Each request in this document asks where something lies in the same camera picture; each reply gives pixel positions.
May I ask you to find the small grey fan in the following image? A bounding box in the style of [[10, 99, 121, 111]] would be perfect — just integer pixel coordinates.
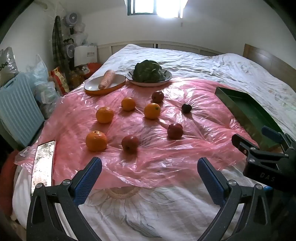
[[62, 13, 78, 28], [63, 44, 75, 58]]

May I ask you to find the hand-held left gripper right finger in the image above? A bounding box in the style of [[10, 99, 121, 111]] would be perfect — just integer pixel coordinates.
[[197, 157, 272, 241]]

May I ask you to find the carrot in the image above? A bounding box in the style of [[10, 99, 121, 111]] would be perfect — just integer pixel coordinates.
[[98, 70, 116, 90]]

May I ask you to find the small orange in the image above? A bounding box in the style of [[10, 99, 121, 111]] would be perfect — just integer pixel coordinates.
[[121, 97, 136, 111]]

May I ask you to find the light blue ribbed case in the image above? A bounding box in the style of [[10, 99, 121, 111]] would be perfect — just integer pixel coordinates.
[[0, 72, 45, 147]]

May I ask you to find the red cloth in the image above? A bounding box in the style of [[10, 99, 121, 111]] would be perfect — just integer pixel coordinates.
[[0, 150, 20, 216]]

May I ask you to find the white printed sack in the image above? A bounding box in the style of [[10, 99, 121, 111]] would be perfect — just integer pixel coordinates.
[[0, 47, 19, 87]]

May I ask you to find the white plate with dark rim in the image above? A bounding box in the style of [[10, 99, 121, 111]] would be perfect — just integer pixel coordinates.
[[126, 69, 173, 87]]

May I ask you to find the pink plastic sheet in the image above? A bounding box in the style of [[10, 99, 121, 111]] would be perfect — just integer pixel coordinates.
[[14, 77, 262, 189]]

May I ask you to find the green leafy vegetable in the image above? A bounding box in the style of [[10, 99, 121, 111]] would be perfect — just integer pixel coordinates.
[[134, 60, 167, 83]]

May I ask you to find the red apple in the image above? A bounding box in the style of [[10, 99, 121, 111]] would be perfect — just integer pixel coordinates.
[[151, 90, 164, 103], [121, 135, 140, 153], [167, 123, 184, 140]]

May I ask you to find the smooth orange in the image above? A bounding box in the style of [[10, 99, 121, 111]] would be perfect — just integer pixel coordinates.
[[144, 103, 161, 120]]

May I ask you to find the red bag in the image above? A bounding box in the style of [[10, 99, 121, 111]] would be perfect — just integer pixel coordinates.
[[83, 62, 103, 79]]

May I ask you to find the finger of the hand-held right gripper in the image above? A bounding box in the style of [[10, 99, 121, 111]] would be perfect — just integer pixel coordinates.
[[262, 126, 296, 158], [232, 134, 289, 161]]

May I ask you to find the white panelled bed frame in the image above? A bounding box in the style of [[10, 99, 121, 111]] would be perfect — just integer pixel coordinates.
[[96, 41, 222, 64]]

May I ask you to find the wooden headboard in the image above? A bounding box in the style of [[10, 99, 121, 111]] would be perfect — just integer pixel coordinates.
[[243, 44, 296, 78]]

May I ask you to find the white printed cardboard box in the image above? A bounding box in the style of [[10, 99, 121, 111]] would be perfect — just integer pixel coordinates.
[[74, 45, 98, 67]]

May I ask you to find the green metal tray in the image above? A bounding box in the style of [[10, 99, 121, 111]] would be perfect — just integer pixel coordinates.
[[215, 87, 284, 151]]

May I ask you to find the floral white bedsheet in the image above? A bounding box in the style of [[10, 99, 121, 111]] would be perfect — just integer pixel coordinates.
[[11, 44, 296, 241]]

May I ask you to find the silver phone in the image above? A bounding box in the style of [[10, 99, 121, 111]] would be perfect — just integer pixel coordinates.
[[31, 140, 56, 200]]

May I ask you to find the window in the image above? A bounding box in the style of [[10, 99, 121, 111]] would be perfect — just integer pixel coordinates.
[[125, 0, 187, 19]]

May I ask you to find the hanging plaid cloth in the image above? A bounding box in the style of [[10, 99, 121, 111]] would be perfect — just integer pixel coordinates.
[[52, 16, 70, 95]]

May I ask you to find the translucent plastic bag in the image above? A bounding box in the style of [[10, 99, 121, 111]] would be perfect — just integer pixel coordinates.
[[26, 54, 62, 118]]

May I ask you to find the red and yellow packet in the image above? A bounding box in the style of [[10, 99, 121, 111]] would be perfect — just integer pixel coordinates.
[[49, 67, 70, 96]]

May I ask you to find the large bumpy orange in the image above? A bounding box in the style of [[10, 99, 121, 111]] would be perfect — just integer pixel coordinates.
[[85, 130, 108, 152]]

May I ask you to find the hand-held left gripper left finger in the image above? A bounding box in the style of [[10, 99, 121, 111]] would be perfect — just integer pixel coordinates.
[[26, 157, 102, 241]]

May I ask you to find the orange-rimmed oval dish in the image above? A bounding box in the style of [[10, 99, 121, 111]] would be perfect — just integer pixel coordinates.
[[84, 74, 126, 95]]

